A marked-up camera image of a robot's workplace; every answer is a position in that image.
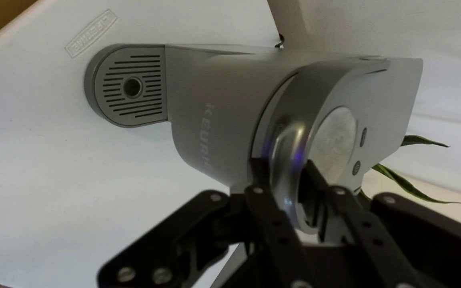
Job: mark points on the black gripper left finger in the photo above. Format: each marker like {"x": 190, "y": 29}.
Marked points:
{"x": 265, "y": 213}

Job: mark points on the white plastic board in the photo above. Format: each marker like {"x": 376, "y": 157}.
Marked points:
{"x": 55, "y": 186}

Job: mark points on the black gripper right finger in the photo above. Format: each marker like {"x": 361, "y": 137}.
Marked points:
{"x": 348, "y": 213}

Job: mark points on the grey coffee maker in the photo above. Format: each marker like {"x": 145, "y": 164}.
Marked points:
{"x": 225, "y": 106}

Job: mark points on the green leafy plant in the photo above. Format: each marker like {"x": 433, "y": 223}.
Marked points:
{"x": 408, "y": 185}

